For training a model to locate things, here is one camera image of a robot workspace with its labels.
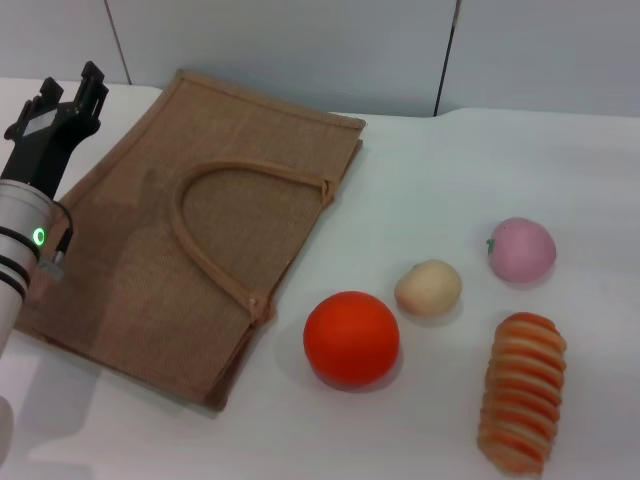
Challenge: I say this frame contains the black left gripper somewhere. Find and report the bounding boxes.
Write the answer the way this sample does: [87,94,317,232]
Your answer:
[0,60,111,200]

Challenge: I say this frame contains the pink peach with green stem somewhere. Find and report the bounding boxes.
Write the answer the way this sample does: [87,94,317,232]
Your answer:
[483,216,558,284]

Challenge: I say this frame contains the beige peach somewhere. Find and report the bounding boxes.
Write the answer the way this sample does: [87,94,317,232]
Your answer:
[393,258,464,316]

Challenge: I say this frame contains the round orange fruit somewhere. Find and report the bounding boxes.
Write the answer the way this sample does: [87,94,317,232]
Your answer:
[303,290,401,389]

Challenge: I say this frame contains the striped orange bread loaf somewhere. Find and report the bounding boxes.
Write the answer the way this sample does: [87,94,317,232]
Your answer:
[476,311,569,476]

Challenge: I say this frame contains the brown jute handbag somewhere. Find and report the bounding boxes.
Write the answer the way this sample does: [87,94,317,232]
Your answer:
[13,68,366,414]

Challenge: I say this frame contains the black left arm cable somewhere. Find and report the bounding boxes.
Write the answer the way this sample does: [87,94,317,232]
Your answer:
[35,201,76,282]

